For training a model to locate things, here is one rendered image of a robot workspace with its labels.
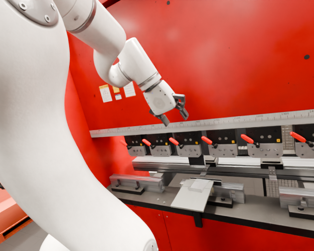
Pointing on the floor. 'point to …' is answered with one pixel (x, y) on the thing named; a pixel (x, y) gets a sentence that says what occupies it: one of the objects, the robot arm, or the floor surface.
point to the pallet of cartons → (4, 215)
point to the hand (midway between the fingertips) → (175, 119)
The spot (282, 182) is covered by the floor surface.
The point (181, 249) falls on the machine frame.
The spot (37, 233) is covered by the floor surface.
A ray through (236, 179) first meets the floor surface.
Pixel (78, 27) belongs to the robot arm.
